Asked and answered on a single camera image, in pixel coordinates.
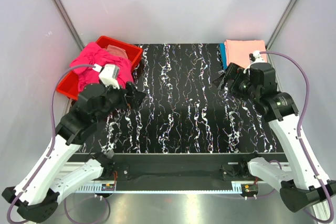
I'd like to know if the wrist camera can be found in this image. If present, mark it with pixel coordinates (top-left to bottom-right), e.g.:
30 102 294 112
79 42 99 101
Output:
249 50 266 64
93 64 120 89

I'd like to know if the white slotted cable duct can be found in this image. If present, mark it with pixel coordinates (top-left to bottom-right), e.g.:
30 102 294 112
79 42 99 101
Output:
75 181 243 194

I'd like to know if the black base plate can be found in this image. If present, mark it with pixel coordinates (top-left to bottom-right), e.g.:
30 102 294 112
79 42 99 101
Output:
62 152 289 192

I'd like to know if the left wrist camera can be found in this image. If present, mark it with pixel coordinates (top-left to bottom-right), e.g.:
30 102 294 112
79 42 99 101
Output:
93 64 120 89

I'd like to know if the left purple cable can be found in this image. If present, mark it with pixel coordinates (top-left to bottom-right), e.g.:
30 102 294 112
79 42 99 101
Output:
6 63 97 223

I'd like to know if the black marble table mat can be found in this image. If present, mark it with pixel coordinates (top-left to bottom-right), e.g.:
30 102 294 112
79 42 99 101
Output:
79 44 282 154

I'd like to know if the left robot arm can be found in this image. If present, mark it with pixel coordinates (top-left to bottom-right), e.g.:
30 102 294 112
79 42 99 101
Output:
2 82 146 223

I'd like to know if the left aluminium frame post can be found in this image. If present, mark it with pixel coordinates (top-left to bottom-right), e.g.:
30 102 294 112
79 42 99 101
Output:
52 0 84 50

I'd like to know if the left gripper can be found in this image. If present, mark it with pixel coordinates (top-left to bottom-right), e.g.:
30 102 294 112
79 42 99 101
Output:
94 80 146 123

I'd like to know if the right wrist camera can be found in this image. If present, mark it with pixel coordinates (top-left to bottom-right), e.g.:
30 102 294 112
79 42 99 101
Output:
249 50 266 64

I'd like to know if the aluminium frame post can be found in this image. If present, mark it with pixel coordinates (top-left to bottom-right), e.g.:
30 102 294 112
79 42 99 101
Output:
52 0 84 50
266 0 299 49

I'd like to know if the red plastic bin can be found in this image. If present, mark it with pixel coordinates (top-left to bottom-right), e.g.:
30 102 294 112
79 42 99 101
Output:
57 36 143 100

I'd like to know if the folded salmon t shirt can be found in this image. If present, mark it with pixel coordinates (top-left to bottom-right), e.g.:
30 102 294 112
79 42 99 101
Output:
224 40 266 68

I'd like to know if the right aluminium frame post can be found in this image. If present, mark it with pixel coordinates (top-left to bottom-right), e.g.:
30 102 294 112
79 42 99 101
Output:
266 0 299 49

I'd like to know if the dusty pink t shirt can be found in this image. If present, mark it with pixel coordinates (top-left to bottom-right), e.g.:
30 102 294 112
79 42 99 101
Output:
105 45 128 59

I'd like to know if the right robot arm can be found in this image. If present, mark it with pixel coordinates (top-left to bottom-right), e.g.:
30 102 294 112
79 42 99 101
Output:
218 62 335 212

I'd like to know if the folded blue t shirt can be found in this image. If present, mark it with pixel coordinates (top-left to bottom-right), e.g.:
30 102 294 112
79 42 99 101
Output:
219 43 227 70

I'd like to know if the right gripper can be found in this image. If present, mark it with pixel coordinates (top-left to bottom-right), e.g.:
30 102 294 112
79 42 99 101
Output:
212 62 260 102

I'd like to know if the magenta t shirt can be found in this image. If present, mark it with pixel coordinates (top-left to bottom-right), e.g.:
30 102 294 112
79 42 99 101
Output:
70 42 133 92

